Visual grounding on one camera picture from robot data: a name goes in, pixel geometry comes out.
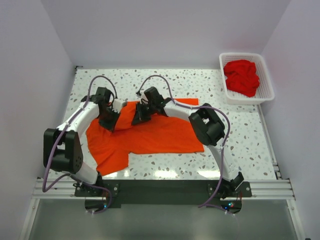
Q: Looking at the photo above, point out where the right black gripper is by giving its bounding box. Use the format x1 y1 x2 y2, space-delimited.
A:
132 101 156 126

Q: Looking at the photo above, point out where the orange t shirt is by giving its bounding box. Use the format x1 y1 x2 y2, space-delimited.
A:
86 101 204 176

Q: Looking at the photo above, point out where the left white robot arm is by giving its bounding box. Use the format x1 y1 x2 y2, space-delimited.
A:
42 87 127 196

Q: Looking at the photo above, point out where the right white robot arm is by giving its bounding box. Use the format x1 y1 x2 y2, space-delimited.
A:
132 86 244 199

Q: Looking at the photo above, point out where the red t shirt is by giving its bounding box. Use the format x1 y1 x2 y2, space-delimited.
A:
223 59 260 98

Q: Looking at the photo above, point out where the white plastic basket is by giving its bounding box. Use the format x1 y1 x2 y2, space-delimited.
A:
219 52 275 105

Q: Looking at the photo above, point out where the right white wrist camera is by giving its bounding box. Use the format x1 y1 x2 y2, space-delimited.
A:
140 93 149 104

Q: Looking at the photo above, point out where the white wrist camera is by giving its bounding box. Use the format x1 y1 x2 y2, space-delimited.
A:
112 98 128 113
140 93 149 104

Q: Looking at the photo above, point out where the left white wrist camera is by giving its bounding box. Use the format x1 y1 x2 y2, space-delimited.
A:
112 98 128 113

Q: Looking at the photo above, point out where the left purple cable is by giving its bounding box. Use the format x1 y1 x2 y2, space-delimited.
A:
41 75 119 215

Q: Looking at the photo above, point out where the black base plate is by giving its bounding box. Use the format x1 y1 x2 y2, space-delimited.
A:
73 179 253 213

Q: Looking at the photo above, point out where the aluminium frame rail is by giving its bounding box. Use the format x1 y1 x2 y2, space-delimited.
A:
31 104 297 201

